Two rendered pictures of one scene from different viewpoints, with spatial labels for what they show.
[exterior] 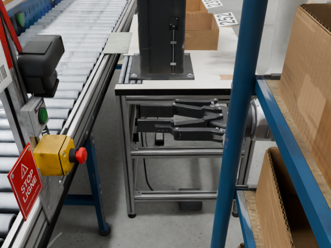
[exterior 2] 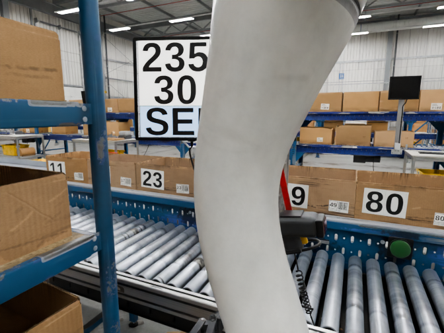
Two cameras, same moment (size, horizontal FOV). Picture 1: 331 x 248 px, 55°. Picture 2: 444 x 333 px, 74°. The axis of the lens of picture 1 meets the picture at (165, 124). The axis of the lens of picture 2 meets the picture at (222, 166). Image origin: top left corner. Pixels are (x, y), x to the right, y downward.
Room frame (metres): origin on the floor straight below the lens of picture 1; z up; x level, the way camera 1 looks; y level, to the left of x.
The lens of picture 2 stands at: (0.72, -0.45, 1.33)
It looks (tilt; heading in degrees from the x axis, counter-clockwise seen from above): 10 degrees down; 112
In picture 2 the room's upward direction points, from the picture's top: straight up
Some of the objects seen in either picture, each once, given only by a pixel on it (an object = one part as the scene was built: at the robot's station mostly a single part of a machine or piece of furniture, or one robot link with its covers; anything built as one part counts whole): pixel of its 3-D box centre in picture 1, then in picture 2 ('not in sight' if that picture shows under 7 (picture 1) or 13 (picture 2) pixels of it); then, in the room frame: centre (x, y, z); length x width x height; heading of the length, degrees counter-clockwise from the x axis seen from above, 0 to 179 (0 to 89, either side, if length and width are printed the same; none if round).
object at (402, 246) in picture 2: not in sight; (400, 249); (0.96, 0.81, 0.81); 0.07 x 0.01 x 0.07; 178
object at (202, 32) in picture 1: (178, 30); not in sight; (1.60, -0.06, 0.80); 0.38 x 0.28 x 0.10; 89
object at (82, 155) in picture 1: (77, 155); not in sight; (0.57, 0.21, 0.84); 0.04 x 0.04 x 0.04; 88
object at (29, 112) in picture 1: (36, 115); not in sight; (0.57, 0.28, 0.95); 0.07 x 0.03 x 0.07; 178
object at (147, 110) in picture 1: (156, 110); not in sight; (0.59, 0.02, 0.95); 0.07 x 0.01 x 0.03; 88
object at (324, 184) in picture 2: not in sight; (312, 188); (0.60, 1.04, 0.97); 0.39 x 0.29 x 0.17; 178
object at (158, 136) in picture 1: (159, 137); not in sight; (1.74, 0.04, 0.02); 0.15 x 0.06 x 0.03; 1
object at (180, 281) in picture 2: not in sight; (203, 258); (0.21, 0.60, 0.72); 0.52 x 0.05 x 0.05; 88
